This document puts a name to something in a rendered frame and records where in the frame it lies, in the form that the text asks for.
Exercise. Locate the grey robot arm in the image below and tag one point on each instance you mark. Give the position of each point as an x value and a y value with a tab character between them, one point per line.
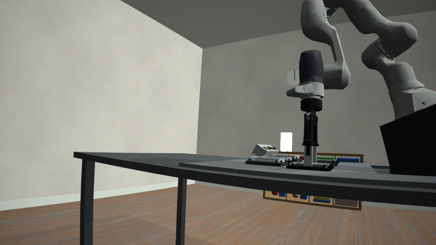
406	93

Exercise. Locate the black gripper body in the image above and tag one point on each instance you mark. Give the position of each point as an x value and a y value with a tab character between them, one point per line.
311	105

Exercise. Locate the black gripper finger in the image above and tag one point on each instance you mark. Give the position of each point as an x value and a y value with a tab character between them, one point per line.
315	143
308	138

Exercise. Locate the white button panel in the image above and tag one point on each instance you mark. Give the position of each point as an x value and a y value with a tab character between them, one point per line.
264	150

